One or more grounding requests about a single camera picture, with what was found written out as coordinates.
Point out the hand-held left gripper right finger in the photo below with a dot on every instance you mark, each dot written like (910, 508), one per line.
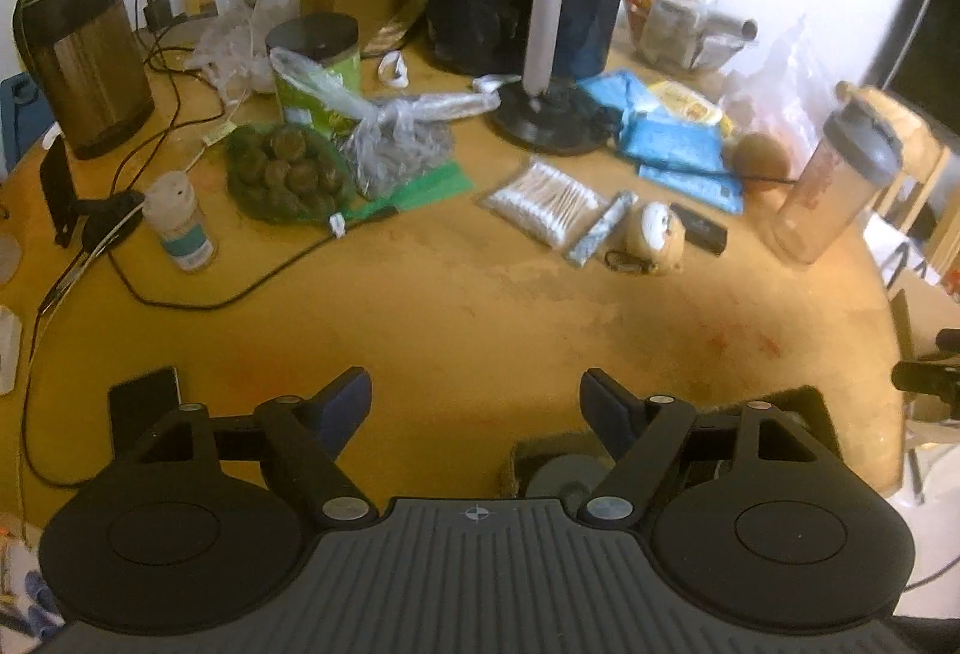
(607, 410)

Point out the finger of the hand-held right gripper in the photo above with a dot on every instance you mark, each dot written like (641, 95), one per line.
(926, 378)

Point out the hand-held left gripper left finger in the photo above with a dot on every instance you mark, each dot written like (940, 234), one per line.
(346, 406)

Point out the marble patterned sachet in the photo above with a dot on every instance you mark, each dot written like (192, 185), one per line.
(600, 230)

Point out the black rectangular case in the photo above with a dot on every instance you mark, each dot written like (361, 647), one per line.
(701, 230)

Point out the pack of cotton swabs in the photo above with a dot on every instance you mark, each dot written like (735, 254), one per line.
(544, 204)

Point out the wooden desktop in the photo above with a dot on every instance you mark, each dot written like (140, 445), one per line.
(450, 324)

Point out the white shipping bag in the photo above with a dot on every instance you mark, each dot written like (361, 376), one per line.
(896, 249)

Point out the black smartphone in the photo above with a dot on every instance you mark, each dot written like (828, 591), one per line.
(146, 406)

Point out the clear shaker bottle grey lid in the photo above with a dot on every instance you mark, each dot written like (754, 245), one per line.
(825, 189)

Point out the green plastic strip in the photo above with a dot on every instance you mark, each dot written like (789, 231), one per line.
(427, 189)

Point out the blue wet wipes packet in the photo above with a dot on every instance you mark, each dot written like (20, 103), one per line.
(697, 189)
(667, 140)

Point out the net bag of green fruits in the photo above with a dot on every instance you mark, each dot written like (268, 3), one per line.
(285, 174)

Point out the small bottle white cap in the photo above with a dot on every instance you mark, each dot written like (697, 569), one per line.
(180, 226)

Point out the blue wet wipe packets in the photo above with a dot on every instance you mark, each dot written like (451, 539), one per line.
(750, 176)

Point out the brown kiwi fruit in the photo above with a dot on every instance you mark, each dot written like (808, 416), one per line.
(761, 163)

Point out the clear plastic bag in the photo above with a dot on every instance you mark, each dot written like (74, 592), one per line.
(397, 136)

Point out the black kettle base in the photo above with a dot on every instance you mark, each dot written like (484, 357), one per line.
(547, 125)

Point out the yellow wet wipes packet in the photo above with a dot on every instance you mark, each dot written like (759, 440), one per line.
(690, 106)

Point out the blue packet with mountain print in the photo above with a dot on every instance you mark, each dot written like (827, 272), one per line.
(611, 91)

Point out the black monitor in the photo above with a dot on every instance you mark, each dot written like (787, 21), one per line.
(922, 46)

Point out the white ribbon loop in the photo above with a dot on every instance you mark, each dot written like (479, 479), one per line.
(394, 70)

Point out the white plastic bag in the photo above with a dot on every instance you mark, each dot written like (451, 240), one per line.
(780, 69)

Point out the white ribbon strip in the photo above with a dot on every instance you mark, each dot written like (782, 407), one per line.
(495, 84)

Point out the glass bowl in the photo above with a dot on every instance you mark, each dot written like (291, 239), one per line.
(675, 58)

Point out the black phone stand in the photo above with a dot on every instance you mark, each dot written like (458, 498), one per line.
(60, 189)

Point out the patterned cloth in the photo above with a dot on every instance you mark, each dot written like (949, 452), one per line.
(26, 586)

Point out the green canister black lid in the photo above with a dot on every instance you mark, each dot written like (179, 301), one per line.
(319, 35)

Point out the gold striped packet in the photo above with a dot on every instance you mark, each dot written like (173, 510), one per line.
(397, 28)

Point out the olive snack packet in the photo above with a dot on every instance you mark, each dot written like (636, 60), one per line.
(671, 28)

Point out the translucent crumpled bag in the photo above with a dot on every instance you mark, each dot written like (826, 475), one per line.
(240, 24)

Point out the silver metal tube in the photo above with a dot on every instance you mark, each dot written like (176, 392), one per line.
(731, 28)

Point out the blue plastic object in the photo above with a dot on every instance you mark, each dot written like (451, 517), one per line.
(19, 121)

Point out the brown electric kettle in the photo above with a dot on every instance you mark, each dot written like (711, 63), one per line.
(82, 61)

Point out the black charger plug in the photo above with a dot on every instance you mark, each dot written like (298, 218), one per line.
(157, 9)

